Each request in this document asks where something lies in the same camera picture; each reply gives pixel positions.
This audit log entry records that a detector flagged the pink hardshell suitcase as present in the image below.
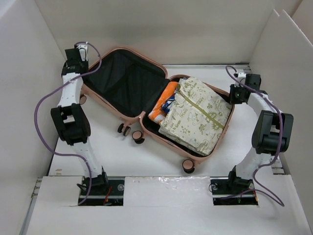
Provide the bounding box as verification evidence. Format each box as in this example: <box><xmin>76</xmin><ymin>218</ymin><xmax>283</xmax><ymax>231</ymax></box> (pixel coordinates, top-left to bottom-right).
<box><xmin>81</xmin><ymin>47</ymin><xmax>234</xmax><ymax>174</ymax></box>

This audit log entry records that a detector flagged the blue white patterned garment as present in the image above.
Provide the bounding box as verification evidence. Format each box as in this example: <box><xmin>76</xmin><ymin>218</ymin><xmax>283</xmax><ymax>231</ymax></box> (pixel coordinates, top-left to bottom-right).
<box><xmin>161</xmin><ymin>94</ymin><xmax>175</xmax><ymax>114</ymax></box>

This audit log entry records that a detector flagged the orange white tie-dye garment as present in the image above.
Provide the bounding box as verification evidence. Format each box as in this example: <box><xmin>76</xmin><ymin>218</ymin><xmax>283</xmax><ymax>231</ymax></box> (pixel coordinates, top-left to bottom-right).
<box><xmin>148</xmin><ymin>82</ymin><xmax>179</xmax><ymax>124</ymax></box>

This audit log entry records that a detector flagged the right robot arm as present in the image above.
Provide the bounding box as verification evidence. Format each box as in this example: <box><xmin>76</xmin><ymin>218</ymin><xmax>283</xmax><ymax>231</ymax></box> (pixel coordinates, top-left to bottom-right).
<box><xmin>226</xmin><ymin>72</ymin><xmax>293</xmax><ymax>193</ymax></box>

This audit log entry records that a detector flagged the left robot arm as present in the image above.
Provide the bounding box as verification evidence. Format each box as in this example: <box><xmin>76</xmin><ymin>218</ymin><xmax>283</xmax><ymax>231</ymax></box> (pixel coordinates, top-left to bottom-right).
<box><xmin>50</xmin><ymin>44</ymin><xmax>110</xmax><ymax>196</ymax></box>

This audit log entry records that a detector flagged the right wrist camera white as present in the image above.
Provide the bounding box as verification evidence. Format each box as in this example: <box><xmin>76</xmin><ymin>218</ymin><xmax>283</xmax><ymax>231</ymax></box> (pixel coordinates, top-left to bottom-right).
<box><xmin>233</xmin><ymin>72</ymin><xmax>247</xmax><ymax>87</ymax></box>

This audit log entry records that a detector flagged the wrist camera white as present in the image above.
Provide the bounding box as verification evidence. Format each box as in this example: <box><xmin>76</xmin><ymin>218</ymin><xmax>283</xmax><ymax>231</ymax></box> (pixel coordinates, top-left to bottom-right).
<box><xmin>74</xmin><ymin>42</ymin><xmax>89</xmax><ymax>61</ymax></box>
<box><xmin>233</xmin><ymin>72</ymin><xmax>247</xmax><ymax>87</ymax></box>

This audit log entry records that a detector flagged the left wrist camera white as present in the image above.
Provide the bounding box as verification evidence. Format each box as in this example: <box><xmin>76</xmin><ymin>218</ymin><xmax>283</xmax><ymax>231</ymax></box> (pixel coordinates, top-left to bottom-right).
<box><xmin>74</xmin><ymin>42</ymin><xmax>89</xmax><ymax>61</ymax></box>

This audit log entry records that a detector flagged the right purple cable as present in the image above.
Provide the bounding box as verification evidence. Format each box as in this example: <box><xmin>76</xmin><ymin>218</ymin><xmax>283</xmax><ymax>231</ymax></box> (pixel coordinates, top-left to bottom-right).
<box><xmin>224</xmin><ymin>65</ymin><xmax>286</xmax><ymax>208</ymax></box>

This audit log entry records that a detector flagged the purple cable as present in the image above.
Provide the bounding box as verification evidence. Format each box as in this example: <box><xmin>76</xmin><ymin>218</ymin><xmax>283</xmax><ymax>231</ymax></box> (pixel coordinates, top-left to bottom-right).
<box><xmin>224</xmin><ymin>65</ymin><xmax>286</xmax><ymax>208</ymax></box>
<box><xmin>35</xmin><ymin>42</ymin><xmax>103</xmax><ymax>206</ymax></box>

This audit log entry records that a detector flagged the aluminium rail right side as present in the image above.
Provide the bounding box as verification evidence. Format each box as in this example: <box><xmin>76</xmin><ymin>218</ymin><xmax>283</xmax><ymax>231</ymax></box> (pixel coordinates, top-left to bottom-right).
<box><xmin>242</xmin><ymin>73</ymin><xmax>293</xmax><ymax>173</ymax></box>

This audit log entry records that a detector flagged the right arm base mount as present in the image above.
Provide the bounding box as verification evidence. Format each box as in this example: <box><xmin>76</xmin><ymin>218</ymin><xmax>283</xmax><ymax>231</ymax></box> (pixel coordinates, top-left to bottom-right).
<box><xmin>209</xmin><ymin>176</ymin><xmax>258</xmax><ymax>206</ymax></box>

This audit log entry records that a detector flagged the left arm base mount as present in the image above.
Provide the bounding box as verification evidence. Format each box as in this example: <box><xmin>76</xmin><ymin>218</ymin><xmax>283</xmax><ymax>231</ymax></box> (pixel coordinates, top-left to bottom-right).
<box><xmin>78</xmin><ymin>177</ymin><xmax>125</xmax><ymax>206</ymax></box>

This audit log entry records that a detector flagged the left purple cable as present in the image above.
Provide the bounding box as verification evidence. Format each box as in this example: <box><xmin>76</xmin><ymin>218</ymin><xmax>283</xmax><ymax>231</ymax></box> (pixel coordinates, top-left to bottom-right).
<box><xmin>35</xmin><ymin>42</ymin><xmax>103</xmax><ymax>206</ymax></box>

